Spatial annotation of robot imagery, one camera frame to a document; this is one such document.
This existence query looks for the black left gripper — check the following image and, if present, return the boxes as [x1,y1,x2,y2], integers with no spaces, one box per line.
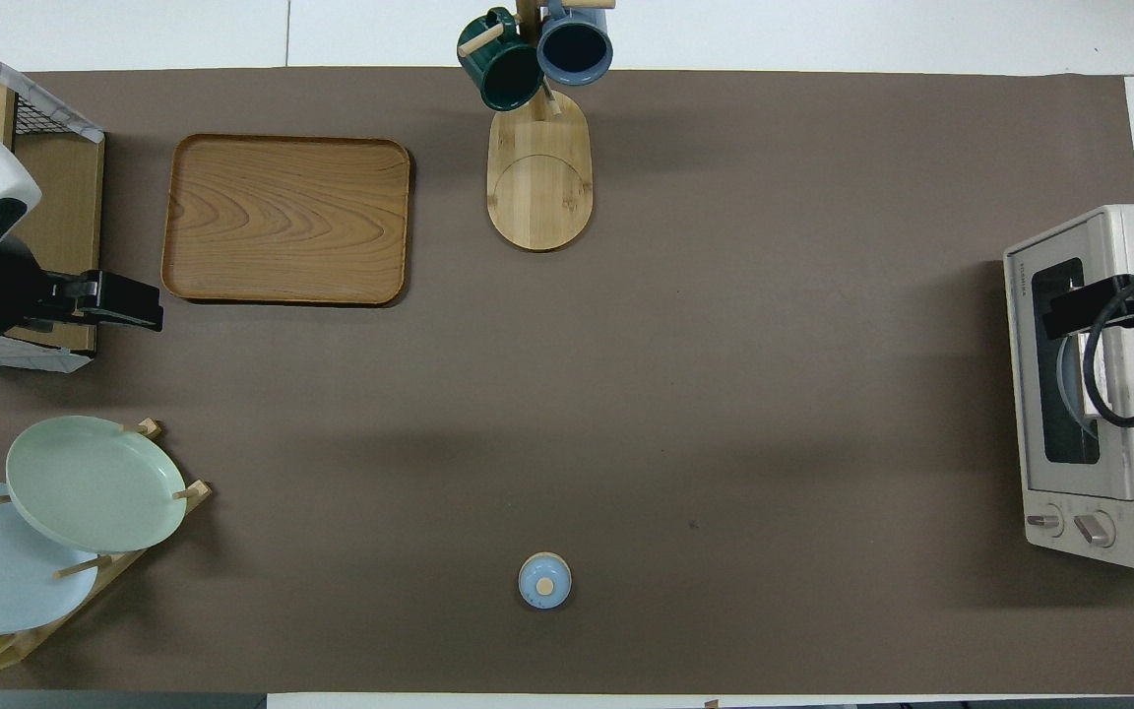
[0,236,165,342]

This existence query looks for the small light blue plate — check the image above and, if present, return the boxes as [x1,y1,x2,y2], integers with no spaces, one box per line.
[1057,335,1102,439]

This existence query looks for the wooden serving tray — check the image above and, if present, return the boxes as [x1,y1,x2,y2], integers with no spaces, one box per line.
[160,134,412,306]

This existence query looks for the pale green plate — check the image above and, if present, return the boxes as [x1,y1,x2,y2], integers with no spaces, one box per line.
[5,416,188,553]

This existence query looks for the wooden plate rack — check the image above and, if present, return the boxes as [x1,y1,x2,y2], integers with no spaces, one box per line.
[0,419,212,674]

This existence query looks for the wooden mug tree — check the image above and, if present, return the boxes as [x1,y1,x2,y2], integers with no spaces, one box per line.
[457,0,617,252]

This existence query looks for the dark green ceramic mug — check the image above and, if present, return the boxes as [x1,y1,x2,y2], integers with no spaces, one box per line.
[457,8,545,112]

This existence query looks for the brown table mat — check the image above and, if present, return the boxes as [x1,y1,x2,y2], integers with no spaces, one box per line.
[0,67,1134,695]

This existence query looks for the blue ceramic mug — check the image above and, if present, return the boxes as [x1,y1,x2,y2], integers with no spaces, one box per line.
[536,0,615,87]

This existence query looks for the wire shelf with wooden boards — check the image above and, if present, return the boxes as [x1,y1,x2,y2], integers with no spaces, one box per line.
[0,22,105,373]

